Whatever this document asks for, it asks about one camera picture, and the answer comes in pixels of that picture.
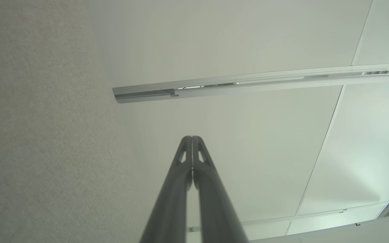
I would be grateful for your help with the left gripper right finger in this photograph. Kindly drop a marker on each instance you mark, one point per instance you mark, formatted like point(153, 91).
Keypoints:
point(214, 209)

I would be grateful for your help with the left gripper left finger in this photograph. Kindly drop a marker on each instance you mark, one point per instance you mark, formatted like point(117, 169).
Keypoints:
point(174, 202)

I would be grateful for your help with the grey metal partition post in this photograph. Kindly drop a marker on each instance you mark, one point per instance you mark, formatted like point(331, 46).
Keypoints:
point(214, 89)

